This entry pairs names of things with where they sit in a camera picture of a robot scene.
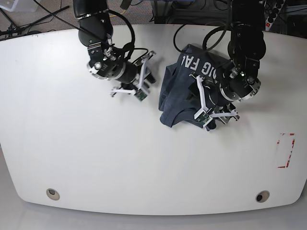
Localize black tripod stand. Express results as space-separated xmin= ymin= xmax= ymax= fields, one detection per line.
xmin=0 ymin=5 xmax=70 ymax=40

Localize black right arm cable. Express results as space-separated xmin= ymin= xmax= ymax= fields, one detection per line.
xmin=33 ymin=0 xmax=149 ymax=63

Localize dark blue T-shirt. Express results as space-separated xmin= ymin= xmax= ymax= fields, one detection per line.
xmin=158 ymin=44 xmax=235 ymax=128

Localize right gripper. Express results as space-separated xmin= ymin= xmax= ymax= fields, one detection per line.
xmin=110 ymin=51 xmax=156 ymax=97

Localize table cable grommet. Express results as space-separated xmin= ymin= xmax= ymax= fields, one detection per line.
xmin=256 ymin=191 xmax=270 ymax=203
xmin=46 ymin=188 xmax=60 ymax=201

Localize clear plastic storage box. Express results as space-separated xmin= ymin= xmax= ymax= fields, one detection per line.
xmin=0 ymin=0 xmax=38 ymax=12

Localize left table cable grommet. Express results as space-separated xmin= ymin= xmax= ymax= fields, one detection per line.
xmin=46 ymin=188 xmax=60 ymax=201

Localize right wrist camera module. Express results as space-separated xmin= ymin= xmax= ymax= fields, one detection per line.
xmin=134 ymin=88 xmax=150 ymax=101

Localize right table cable grommet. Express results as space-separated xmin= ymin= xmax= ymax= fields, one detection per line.
xmin=256 ymin=191 xmax=270 ymax=203

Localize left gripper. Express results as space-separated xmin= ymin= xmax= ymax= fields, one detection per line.
xmin=188 ymin=72 xmax=240 ymax=131

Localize red tape rectangle marking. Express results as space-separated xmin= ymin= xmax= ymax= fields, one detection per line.
xmin=275 ymin=133 xmax=295 ymax=169

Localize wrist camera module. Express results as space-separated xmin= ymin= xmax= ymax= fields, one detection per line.
xmin=134 ymin=88 xmax=150 ymax=101
xmin=196 ymin=112 xmax=213 ymax=127

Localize white power strip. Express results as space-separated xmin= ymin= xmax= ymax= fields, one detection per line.
xmin=264 ymin=0 xmax=286 ymax=32

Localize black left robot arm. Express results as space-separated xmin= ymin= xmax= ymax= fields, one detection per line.
xmin=189 ymin=0 xmax=266 ymax=131

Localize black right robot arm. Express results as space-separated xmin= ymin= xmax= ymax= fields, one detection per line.
xmin=73 ymin=0 xmax=156 ymax=101

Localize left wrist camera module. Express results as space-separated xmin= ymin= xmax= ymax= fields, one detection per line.
xmin=196 ymin=112 xmax=213 ymax=127

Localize metal equipment frame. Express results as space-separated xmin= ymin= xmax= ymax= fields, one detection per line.
xmin=150 ymin=0 xmax=213 ymax=25

